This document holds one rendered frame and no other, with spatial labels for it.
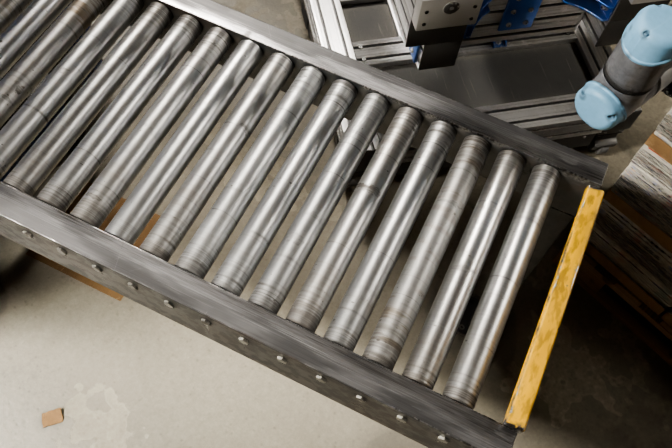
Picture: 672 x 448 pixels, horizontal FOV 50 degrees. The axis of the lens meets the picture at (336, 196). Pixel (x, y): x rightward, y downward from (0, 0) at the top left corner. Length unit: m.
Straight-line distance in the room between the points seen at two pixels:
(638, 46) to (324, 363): 0.61
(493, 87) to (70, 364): 1.36
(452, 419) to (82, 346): 1.16
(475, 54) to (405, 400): 1.33
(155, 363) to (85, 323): 0.22
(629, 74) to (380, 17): 1.26
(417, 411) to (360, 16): 1.42
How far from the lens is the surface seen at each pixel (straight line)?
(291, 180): 1.21
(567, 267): 1.20
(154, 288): 1.14
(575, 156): 1.33
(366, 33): 2.19
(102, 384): 1.96
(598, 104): 1.12
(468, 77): 2.14
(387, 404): 1.08
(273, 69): 1.34
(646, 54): 1.06
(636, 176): 1.72
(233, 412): 1.89
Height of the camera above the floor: 1.84
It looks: 61 degrees down
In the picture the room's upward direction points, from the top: 7 degrees clockwise
